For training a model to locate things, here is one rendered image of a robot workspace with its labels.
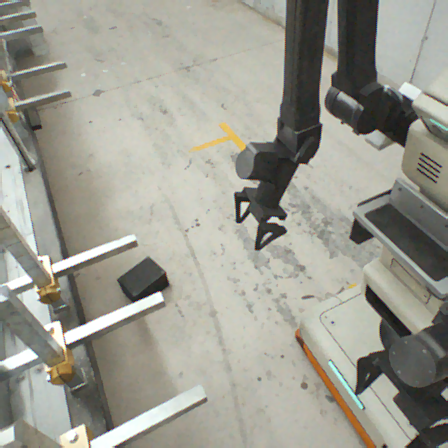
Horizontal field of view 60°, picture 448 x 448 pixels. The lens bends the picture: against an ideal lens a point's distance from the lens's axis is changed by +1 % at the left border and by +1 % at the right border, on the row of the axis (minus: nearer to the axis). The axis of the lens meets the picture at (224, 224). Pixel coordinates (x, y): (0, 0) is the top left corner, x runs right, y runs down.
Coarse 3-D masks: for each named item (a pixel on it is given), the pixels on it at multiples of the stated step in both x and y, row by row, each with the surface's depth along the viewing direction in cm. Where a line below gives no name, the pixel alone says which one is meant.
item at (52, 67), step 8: (48, 64) 188; (56, 64) 188; (64, 64) 189; (16, 72) 184; (24, 72) 184; (32, 72) 185; (40, 72) 187; (48, 72) 188; (8, 80) 183; (16, 80) 184
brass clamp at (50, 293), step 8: (48, 256) 109; (48, 264) 107; (48, 272) 105; (56, 280) 106; (40, 288) 102; (48, 288) 102; (56, 288) 103; (40, 296) 101; (48, 296) 102; (56, 296) 103
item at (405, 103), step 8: (384, 88) 77; (392, 88) 80; (392, 96) 77; (400, 96) 78; (392, 104) 77; (400, 104) 78; (408, 104) 79; (392, 112) 77; (400, 112) 78; (384, 120) 79; (392, 120) 79; (384, 128) 81; (392, 128) 81
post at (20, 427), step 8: (16, 424) 52; (24, 424) 53; (0, 432) 51; (8, 432) 51; (16, 432) 51; (24, 432) 52; (32, 432) 54; (40, 432) 57; (0, 440) 50; (8, 440) 50; (16, 440) 50; (24, 440) 51; (32, 440) 53; (40, 440) 56; (48, 440) 59
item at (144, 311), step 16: (144, 304) 94; (160, 304) 95; (96, 320) 92; (112, 320) 92; (128, 320) 94; (80, 336) 90; (96, 336) 92; (32, 352) 88; (0, 368) 86; (16, 368) 86
